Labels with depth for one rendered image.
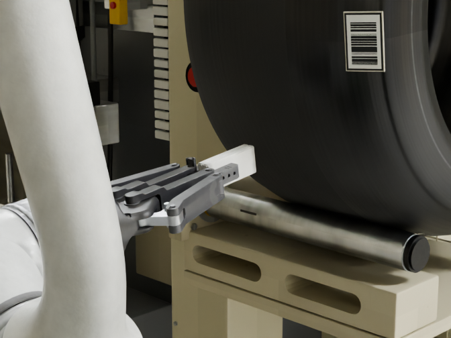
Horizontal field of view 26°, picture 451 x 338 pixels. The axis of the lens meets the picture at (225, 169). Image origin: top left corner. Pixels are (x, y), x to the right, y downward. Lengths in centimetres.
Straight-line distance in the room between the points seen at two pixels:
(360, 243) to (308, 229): 8
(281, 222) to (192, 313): 34
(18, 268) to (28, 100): 21
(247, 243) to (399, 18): 43
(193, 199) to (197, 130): 54
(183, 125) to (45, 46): 87
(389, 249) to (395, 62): 25
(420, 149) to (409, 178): 4
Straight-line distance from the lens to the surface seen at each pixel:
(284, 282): 124
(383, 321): 116
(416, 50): 102
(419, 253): 115
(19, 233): 82
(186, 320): 156
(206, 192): 93
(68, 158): 62
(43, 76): 61
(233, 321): 150
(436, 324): 122
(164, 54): 150
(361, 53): 98
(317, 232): 122
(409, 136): 104
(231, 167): 99
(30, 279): 79
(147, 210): 89
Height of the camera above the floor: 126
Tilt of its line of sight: 13 degrees down
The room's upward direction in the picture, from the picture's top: straight up
